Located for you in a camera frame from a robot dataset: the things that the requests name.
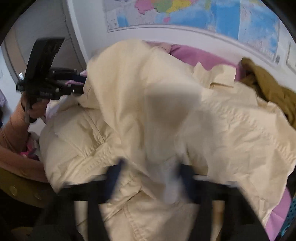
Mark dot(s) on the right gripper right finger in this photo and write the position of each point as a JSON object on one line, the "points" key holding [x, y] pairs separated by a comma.
{"points": [[239, 219]]}

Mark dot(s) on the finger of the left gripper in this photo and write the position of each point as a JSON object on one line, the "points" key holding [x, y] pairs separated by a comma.
{"points": [[69, 89], [65, 74]]}

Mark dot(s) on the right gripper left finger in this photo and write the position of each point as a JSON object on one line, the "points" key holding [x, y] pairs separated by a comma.
{"points": [[59, 222]]}

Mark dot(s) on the cream beige jacket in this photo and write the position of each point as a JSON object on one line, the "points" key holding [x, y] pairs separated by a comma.
{"points": [[156, 112]]}

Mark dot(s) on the person's left hand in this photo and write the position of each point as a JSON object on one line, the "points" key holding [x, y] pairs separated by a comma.
{"points": [[37, 110]]}

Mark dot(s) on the grey wardrobe door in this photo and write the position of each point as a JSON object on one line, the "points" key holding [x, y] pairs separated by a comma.
{"points": [[43, 19]]}

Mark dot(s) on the pink floral bed sheet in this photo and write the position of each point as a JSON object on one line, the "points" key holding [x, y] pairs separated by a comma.
{"points": [[192, 56]]}

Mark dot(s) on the olive brown jacket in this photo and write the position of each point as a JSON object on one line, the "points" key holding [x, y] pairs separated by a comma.
{"points": [[267, 88]]}

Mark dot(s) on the white wall socket left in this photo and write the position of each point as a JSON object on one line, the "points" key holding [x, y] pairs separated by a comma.
{"points": [[291, 56]]}

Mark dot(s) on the colourful wall map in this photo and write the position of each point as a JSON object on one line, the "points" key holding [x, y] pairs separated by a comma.
{"points": [[250, 23]]}

